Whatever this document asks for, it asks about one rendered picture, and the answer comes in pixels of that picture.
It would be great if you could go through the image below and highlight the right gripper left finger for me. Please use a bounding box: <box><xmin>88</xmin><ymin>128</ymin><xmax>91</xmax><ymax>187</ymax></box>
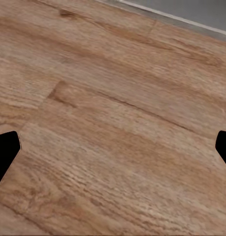
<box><xmin>0</xmin><ymin>131</ymin><xmax>20</xmax><ymax>181</ymax></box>

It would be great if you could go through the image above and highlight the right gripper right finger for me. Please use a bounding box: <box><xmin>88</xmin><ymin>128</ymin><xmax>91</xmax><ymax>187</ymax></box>
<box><xmin>215</xmin><ymin>131</ymin><xmax>226</xmax><ymax>163</ymax></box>

